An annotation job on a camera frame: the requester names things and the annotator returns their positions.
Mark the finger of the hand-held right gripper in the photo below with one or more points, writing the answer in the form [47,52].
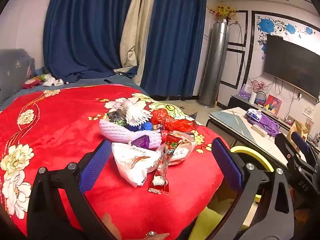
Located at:
[301,145]
[285,150]

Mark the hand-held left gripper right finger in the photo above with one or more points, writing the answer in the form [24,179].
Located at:
[226,162]

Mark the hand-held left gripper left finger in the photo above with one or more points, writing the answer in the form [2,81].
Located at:
[96,162]

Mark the white foam fruit net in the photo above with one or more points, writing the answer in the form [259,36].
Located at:
[112,132]

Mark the white snack bag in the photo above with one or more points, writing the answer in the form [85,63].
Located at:
[132,162]

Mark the white orange printed bag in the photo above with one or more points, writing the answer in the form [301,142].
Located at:
[186,152]

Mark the green pea packet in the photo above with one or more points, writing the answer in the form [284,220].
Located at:
[121,123]

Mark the purple packet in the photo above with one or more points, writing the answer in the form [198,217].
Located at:
[140,142]

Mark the black snack packet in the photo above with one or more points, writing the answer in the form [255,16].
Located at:
[115,116]

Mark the white ribbed plastic piece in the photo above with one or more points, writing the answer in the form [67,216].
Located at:
[137,115]

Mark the red snack wrapper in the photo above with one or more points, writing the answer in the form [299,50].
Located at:
[162,170]

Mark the red plastic bag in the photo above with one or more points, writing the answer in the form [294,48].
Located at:
[172,122]

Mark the person's left hand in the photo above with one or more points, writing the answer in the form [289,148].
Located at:
[111,226]

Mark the brown paper bag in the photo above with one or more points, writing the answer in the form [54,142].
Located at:
[297,128]

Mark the purple bag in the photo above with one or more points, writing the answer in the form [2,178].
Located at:
[270,126]

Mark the white power strip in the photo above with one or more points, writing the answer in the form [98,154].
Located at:
[259,130]

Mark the white paper note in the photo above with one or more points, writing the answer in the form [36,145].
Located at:
[308,111]

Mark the red floral blanket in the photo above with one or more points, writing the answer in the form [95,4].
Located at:
[62,135]

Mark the colourful framed picture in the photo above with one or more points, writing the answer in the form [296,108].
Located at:
[273,104]

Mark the tissue packet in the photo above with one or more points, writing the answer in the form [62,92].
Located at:
[253,113]

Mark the round table ornament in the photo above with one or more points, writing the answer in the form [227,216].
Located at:
[261,100]

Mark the white vase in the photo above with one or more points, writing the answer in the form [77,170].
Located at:
[252,98]

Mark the black television cabinet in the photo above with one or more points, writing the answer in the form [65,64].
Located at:
[237,101]

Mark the person's green clothing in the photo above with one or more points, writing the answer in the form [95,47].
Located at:
[207,222]

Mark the purple box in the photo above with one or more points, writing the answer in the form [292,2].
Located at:
[243,93]

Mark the blue bedsheet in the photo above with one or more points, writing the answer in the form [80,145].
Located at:
[82,83]

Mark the white plush toy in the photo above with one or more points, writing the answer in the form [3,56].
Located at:
[52,82]

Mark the grey tower air conditioner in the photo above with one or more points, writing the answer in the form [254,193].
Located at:
[215,65]

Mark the red plush toy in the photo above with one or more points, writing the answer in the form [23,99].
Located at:
[31,83]

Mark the grey patterned sofa cushion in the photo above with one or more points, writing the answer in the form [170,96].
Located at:
[15,75]

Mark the narrow blue curtain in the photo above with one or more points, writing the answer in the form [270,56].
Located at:
[172,42]

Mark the wide blue curtain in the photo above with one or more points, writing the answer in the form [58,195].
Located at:
[85,30]

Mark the beige curtain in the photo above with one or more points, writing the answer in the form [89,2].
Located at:
[140,30]

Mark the yellow and red artificial flowers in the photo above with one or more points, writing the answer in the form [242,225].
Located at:
[223,11]

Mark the black wall television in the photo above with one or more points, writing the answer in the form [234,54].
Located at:
[290,62]

